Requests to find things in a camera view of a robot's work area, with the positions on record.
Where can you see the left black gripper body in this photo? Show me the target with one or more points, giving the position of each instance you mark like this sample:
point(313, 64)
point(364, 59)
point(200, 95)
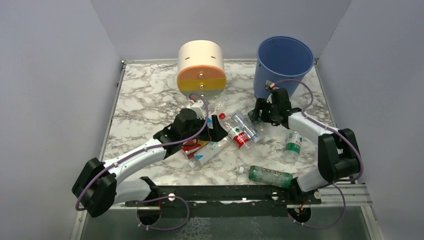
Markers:
point(212, 131)

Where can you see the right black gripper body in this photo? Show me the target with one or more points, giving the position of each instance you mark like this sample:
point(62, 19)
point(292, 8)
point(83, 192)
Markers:
point(262, 112)

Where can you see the gold red label bottle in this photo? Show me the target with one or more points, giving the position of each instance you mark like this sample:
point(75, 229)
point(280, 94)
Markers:
point(191, 147)

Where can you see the blue label clear bottle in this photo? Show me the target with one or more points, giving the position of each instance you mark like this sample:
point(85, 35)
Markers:
point(216, 106)

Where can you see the dark green label bottle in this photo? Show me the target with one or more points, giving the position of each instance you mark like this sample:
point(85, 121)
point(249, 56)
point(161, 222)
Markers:
point(259, 126)

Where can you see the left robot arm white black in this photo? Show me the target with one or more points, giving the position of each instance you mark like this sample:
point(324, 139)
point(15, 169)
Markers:
point(98, 185)

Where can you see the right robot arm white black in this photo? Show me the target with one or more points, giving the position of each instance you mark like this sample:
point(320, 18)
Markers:
point(338, 155)

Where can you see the blue plastic bin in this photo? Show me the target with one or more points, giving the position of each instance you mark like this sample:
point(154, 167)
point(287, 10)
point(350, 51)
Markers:
point(280, 58)

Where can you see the white suntory label bottle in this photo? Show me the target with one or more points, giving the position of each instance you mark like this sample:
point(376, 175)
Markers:
point(208, 152)

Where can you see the red nongfu label bottle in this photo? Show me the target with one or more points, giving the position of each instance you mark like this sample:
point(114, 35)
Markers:
point(235, 132)

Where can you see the clear blue tinted bottle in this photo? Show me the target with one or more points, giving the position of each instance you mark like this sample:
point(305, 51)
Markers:
point(246, 125)

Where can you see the green white label bottle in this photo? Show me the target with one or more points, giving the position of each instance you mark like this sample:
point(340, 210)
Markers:
point(293, 145)

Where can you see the green tinted bottle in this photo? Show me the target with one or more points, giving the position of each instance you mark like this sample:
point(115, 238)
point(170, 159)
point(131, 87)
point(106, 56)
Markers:
point(270, 177)

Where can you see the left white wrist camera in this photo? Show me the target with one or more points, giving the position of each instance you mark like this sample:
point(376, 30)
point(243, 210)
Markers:
point(198, 107)

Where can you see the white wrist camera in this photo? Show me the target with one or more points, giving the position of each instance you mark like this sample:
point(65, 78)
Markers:
point(269, 85)
point(198, 107)

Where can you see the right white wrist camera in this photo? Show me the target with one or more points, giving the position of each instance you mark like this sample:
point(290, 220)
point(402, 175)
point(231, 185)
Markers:
point(269, 85)

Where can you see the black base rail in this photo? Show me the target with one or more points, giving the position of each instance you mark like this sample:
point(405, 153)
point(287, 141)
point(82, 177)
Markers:
point(217, 201)

